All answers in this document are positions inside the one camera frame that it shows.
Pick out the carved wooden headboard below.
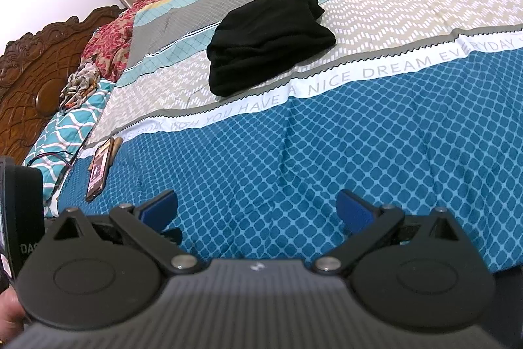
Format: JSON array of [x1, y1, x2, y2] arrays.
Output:
[[0, 5, 128, 166]]

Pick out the brown wooden stick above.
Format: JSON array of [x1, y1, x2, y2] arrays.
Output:
[[107, 136, 124, 166]]

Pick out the teal and grey patterned bedsheet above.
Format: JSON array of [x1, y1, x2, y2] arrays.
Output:
[[77, 0, 523, 277]]

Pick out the floral scarf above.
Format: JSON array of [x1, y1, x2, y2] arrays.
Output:
[[59, 61, 101, 113]]

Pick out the smartphone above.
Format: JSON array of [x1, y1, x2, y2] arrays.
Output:
[[84, 140, 113, 203]]

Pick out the black pants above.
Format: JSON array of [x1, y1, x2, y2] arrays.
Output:
[[206, 0, 337, 98]]

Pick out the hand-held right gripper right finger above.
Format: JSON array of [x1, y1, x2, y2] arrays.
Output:
[[314, 189, 469, 275]]

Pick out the person's left hand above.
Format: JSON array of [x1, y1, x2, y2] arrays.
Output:
[[0, 287, 26, 340]]

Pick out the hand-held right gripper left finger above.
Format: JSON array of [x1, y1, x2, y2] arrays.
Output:
[[51, 189, 199, 274]]

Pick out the red floral blanket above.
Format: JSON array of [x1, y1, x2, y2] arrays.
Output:
[[81, 0, 356, 82]]

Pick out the teal patterned pillow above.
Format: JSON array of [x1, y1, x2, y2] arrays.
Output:
[[22, 79, 116, 217]]

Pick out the thin red and black cable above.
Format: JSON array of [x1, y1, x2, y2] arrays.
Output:
[[35, 150, 79, 211]]

